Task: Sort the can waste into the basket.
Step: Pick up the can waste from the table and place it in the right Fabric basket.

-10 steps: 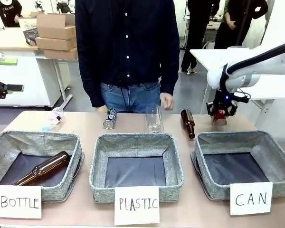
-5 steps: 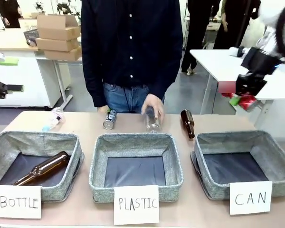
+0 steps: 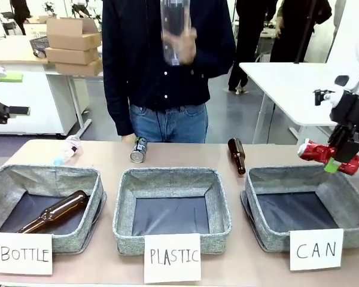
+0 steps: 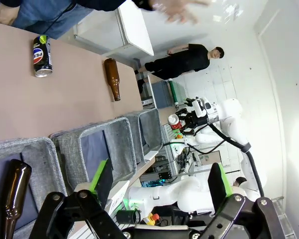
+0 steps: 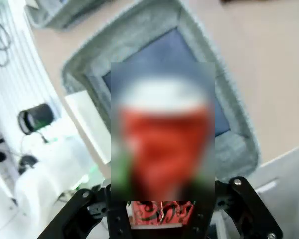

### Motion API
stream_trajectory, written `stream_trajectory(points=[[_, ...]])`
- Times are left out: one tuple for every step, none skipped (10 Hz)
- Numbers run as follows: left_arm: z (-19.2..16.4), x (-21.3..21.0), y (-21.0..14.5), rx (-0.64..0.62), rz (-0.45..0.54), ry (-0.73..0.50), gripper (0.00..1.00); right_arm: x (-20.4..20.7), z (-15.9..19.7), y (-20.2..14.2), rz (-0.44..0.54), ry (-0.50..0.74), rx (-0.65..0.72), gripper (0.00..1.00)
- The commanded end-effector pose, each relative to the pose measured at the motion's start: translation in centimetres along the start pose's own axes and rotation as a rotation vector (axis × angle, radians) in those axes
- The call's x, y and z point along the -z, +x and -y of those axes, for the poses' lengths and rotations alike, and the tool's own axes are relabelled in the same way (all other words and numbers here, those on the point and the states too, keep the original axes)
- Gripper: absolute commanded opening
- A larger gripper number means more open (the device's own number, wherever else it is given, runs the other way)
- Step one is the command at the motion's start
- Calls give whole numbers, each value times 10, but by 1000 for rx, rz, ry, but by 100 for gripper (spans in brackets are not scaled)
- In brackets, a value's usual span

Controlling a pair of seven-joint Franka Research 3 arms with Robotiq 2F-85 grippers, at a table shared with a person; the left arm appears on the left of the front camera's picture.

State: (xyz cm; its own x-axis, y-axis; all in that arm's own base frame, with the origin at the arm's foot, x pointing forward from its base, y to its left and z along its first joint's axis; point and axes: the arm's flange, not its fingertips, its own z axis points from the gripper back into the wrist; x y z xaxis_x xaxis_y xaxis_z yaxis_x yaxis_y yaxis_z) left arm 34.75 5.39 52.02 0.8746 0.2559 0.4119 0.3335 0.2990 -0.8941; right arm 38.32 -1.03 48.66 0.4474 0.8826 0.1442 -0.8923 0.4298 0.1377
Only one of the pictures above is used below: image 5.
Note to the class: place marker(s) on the black round knob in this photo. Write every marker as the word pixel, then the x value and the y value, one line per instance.
pixel 27 161

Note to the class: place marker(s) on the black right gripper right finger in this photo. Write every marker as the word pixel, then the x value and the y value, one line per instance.
pixel 201 219

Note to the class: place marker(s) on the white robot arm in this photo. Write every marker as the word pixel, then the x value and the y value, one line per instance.
pixel 49 169

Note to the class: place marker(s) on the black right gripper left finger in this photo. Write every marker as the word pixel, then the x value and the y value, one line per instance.
pixel 114 219

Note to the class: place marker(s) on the large grey felt basket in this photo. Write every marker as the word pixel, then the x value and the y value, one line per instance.
pixel 144 37

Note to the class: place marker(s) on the black cylinder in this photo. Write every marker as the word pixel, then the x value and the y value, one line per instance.
pixel 36 118

